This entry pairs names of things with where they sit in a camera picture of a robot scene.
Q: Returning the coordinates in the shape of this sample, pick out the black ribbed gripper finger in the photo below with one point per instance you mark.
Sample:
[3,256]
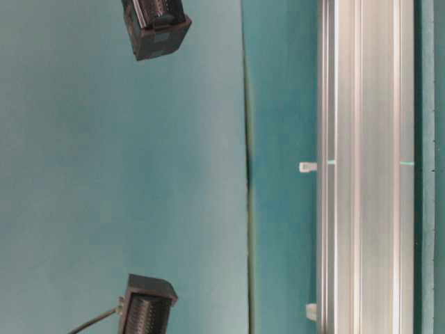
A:
[155,27]
[146,305]

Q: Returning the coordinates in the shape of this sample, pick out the white zip tie lower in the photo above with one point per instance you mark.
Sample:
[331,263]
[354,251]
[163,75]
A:
[311,311]

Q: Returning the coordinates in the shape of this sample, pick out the large aluminium extrusion rail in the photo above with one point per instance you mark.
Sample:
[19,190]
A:
[365,167]

